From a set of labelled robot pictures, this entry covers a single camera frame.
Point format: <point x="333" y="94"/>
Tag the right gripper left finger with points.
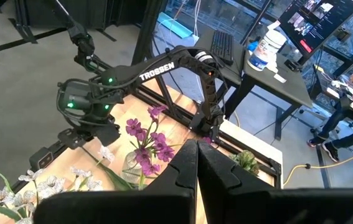
<point x="182" y="174"/>

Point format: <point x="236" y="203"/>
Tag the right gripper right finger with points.
<point x="216" y="180"/>

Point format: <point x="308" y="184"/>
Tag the purple flower bunch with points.
<point x="157" y="149"/>

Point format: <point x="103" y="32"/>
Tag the clear glass vase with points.
<point x="131" y="168"/>

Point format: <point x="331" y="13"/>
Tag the white veined flower bunch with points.
<point x="51" y="182"/>

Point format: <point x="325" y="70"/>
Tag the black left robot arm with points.
<point x="163" y="71"/>

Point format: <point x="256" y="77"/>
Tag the green succulent plant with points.
<point x="244" y="160"/>

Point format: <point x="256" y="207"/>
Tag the black diagonal desk beam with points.
<point x="237" y="96"/>

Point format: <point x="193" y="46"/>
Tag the dark grey computer desk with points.
<point x="288" y="90"/>

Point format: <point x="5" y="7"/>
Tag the person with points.
<point x="330" y="152"/>

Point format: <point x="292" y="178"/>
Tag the white paper sheet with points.
<point x="279" y="78"/>

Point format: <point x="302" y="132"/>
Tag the light blue flat board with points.
<point x="176" y="26"/>

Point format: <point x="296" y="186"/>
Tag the black keyboard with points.
<point x="223" y="46"/>

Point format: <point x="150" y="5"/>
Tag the small black desk device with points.
<point x="293" y="65"/>

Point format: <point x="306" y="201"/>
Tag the white wipes canister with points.
<point x="265" y="49"/>

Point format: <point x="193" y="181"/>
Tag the black computer monitor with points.
<point x="313" y="25"/>

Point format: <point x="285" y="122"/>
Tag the small table-edge camera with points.
<point x="40" y="158"/>

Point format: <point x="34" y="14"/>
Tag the black metal table frame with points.
<point x="146" y="31"/>

